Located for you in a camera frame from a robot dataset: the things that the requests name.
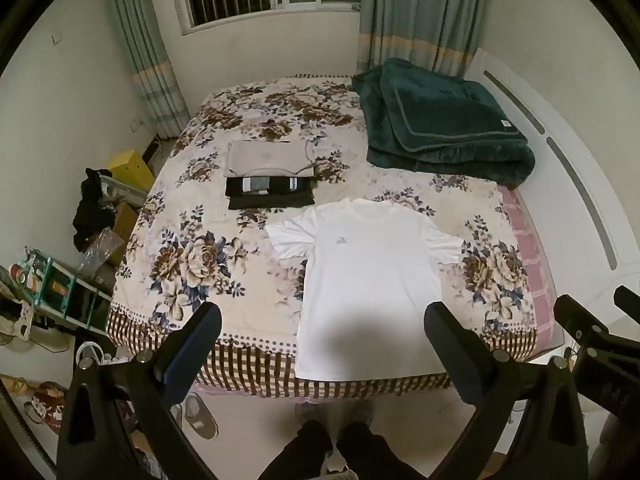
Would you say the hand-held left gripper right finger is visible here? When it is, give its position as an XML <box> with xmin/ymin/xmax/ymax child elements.
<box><xmin>423</xmin><ymin>301</ymin><xmax>588</xmax><ymax>480</ymax></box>

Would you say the clear plastic bag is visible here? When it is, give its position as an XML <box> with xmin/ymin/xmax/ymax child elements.
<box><xmin>77</xmin><ymin>227</ymin><xmax>126</xmax><ymax>273</ymax></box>

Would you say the yellow box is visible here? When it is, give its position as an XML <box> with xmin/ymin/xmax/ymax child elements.
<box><xmin>108</xmin><ymin>149</ymin><xmax>155</xmax><ymax>192</ymax></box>

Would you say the grey slipper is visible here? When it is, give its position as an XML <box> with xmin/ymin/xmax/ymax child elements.
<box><xmin>181</xmin><ymin>392</ymin><xmax>219</xmax><ymax>441</ymax></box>

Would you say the person's leg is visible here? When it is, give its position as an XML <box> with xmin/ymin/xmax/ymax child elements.
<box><xmin>260</xmin><ymin>400</ymin><xmax>333</xmax><ymax>480</ymax></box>
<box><xmin>336</xmin><ymin>400</ymin><xmax>433</xmax><ymax>480</ymax></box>

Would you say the teal storage shelf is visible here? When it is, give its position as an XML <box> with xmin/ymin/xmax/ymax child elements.
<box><xmin>20</xmin><ymin>247</ymin><xmax>113</xmax><ymax>333</ymax></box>

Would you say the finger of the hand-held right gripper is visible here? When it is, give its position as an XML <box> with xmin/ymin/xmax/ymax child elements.
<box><xmin>553</xmin><ymin>294</ymin><xmax>640</xmax><ymax>413</ymax></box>
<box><xmin>614</xmin><ymin>285</ymin><xmax>640</xmax><ymax>313</ymax></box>

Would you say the white t-shirt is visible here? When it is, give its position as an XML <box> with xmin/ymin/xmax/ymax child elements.
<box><xmin>265</xmin><ymin>198</ymin><xmax>466</xmax><ymax>380</ymax></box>

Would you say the folded black garment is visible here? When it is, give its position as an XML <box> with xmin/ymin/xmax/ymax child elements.
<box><xmin>225</xmin><ymin>175</ymin><xmax>315</xmax><ymax>211</ymax></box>

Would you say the folded beige shirt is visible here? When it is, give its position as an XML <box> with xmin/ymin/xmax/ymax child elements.
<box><xmin>224</xmin><ymin>140</ymin><xmax>317</xmax><ymax>180</ymax></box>

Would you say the dark green blanket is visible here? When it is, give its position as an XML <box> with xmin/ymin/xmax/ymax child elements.
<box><xmin>351</xmin><ymin>57</ymin><xmax>536</xmax><ymax>181</ymax></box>

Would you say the green curtain with beige band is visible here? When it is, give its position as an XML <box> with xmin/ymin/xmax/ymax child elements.
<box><xmin>357</xmin><ymin>0</ymin><xmax>488</xmax><ymax>78</ymax></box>
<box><xmin>102</xmin><ymin>0</ymin><xmax>191</xmax><ymax>141</ymax></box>

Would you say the red patterned slipper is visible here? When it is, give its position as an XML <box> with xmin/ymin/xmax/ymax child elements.
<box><xmin>25</xmin><ymin>382</ymin><xmax>68</xmax><ymax>433</ymax></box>

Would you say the person's right leg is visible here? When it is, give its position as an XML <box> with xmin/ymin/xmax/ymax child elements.
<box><xmin>336</xmin><ymin>400</ymin><xmax>433</xmax><ymax>480</ymax></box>

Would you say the bed with floral sheet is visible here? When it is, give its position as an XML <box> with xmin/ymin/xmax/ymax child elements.
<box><xmin>105</xmin><ymin>74</ymin><xmax>558</xmax><ymax>401</ymax></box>

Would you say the cardboard box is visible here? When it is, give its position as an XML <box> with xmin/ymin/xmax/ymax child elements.
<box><xmin>107</xmin><ymin>200</ymin><xmax>141</xmax><ymax>266</ymax></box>

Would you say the grey metal rack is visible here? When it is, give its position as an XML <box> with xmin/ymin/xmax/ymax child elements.
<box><xmin>97</xmin><ymin>172</ymin><xmax>151</xmax><ymax>207</ymax></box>

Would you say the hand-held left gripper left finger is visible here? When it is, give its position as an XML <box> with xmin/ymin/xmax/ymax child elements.
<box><xmin>56</xmin><ymin>301</ymin><xmax>223</xmax><ymax>480</ymax></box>

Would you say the white headboard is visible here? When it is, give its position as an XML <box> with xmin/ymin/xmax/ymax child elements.
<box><xmin>470</xmin><ymin>47</ymin><xmax>640</xmax><ymax>361</ymax></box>

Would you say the pink checked under sheet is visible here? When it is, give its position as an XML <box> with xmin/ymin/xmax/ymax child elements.
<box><xmin>497</xmin><ymin>185</ymin><xmax>558</xmax><ymax>358</ymax></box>

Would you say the black cloth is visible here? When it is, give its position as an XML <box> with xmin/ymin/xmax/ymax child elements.
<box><xmin>72</xmin><ymin>167</ymin><xmax>117</xmax><ymax>251</ymax></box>

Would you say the person's left leg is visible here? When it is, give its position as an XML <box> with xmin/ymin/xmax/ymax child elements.
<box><xmin>260</xmin><ymin>400</ymin><xmax>333</xmax><ymax>480</ymax></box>

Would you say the white cable coil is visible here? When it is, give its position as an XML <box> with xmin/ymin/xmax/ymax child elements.
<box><xmin>75</xmin><ymin>341</ymin><xmax>110</xmax><ymax>367</ymax></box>

